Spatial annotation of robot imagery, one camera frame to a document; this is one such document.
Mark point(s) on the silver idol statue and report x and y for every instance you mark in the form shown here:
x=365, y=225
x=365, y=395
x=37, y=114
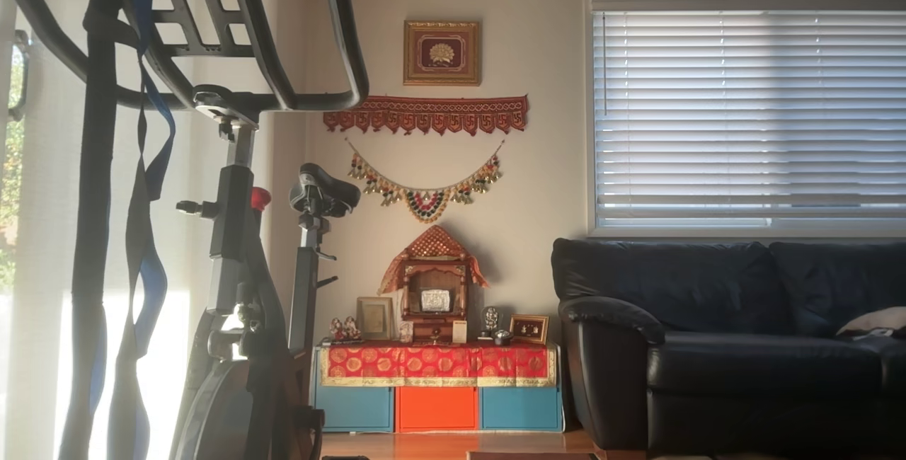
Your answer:
x=490, y=318

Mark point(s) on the small colourful figurines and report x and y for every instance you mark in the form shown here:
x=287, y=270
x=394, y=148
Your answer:
x=345, y=330

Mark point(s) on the small glass holder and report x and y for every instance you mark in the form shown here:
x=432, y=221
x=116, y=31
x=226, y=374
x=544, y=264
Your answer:
x=406, y=333

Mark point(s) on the white sheer curtain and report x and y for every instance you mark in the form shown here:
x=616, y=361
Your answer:
x=46, y=198

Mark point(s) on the pale standing picture frame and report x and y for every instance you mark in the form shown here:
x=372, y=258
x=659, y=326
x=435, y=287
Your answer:
x=374, y=318

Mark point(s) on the dark floor rug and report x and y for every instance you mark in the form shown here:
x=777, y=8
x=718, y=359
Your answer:
x=531, y=456

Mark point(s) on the white window blind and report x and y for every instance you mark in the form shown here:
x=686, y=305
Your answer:
x=750, y=113

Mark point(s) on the beaded garland wall hanging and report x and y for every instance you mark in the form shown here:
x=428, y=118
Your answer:
x=425, y=204

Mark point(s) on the white cushion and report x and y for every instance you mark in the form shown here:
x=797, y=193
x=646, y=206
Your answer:
x=878, y=320

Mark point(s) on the red embroidered wall hanging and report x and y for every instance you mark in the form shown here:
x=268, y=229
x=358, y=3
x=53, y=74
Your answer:
x=425, y=114

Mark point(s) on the small gold framed picture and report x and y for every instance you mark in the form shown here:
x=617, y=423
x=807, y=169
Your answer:
x=529, y=329

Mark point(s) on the gold framed wall picture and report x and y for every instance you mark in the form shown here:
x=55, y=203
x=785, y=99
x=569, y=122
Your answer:
x=442, y=53

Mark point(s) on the small dark round bowl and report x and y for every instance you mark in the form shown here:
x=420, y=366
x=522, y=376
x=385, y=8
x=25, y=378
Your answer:
x=502, y=337

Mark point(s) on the black exercise bike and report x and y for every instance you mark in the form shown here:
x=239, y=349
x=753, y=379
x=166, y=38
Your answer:
x=233, y=219

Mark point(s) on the small white card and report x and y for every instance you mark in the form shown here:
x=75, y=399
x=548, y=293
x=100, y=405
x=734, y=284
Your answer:
x=459, y=332

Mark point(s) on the blue and orange cabinet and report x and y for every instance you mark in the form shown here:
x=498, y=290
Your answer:
x=437, y=409

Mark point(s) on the red and gold cloth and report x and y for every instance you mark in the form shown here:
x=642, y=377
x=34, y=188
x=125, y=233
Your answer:
x=435, y=363

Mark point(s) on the black leather sofa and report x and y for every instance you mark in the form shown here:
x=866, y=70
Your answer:
x=708, y=347

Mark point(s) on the wooden shrine with red canopy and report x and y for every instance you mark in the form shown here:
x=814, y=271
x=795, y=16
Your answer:
x=433, y=283

